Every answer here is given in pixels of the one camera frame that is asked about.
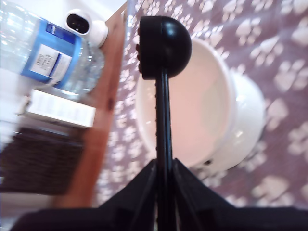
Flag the tall clear storage jar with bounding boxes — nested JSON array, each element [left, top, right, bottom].
[[0, 127, 85, 196]]

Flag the white ceramic tilted food bowl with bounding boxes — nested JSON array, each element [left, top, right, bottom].
[[135, 37, 267, 172]]

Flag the brown cat kibble pile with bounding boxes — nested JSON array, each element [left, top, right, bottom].
[[0, 128, 84, 195]]

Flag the small white carton box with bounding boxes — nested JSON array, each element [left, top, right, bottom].
[[25, 90, 97, 128]]

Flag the small white round camera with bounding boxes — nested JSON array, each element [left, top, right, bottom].
[[65, 9, 109, 48]]

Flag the black plastic measuring scoop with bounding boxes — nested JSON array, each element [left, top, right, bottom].
[[138, 15, 193, 231]]

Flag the large clear water bottle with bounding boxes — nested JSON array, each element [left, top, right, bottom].
[[0, 4, 105, 96]]

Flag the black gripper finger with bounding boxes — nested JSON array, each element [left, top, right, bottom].
[[173, 158, 233, 231], [100, 160, 157, 231]]

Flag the purple paw print cloth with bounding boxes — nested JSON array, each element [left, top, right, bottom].
[[95, 0, 308, 210]]

